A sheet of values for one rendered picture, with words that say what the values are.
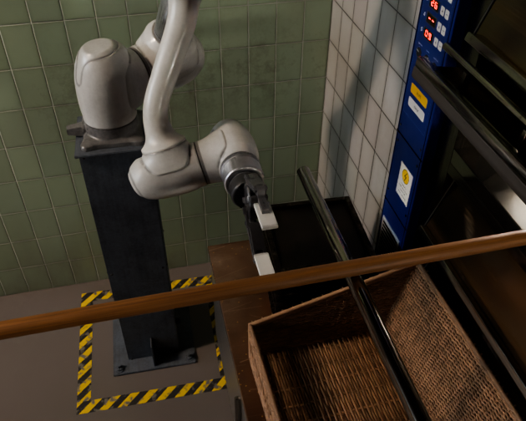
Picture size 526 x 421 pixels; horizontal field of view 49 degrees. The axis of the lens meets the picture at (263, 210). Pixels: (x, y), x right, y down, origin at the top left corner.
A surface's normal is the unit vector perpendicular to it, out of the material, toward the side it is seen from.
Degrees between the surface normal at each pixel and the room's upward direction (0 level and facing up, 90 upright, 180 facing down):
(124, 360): 0
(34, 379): 0
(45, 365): 0
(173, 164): 59
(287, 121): 90
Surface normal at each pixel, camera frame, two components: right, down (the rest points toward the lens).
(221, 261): 0.00, -0.76
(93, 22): 0.22, 0.64
